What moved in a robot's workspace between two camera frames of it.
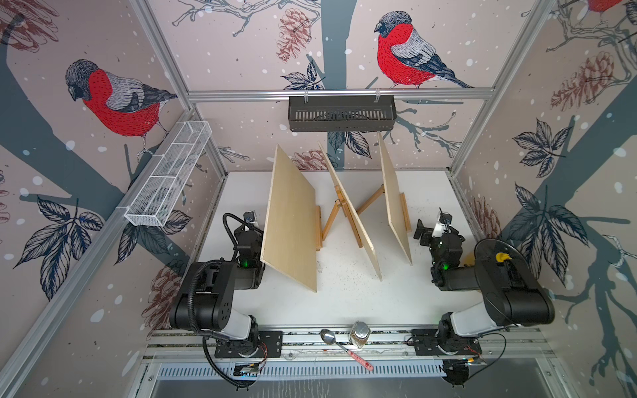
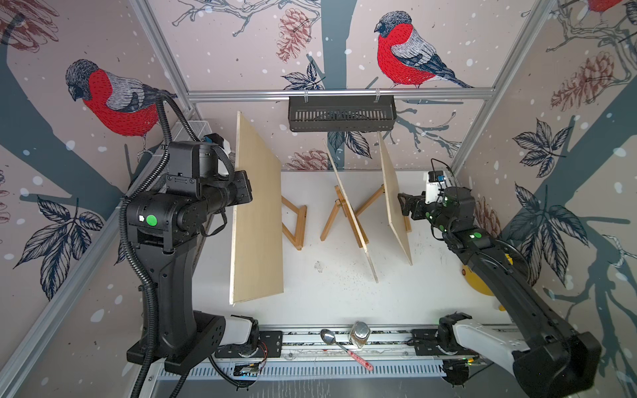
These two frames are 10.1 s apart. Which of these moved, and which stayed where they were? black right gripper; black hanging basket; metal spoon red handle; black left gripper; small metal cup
Moved: black right gripper; black left gripper
Stayed: metal spoon red handle; small metal cup; black hanging basket
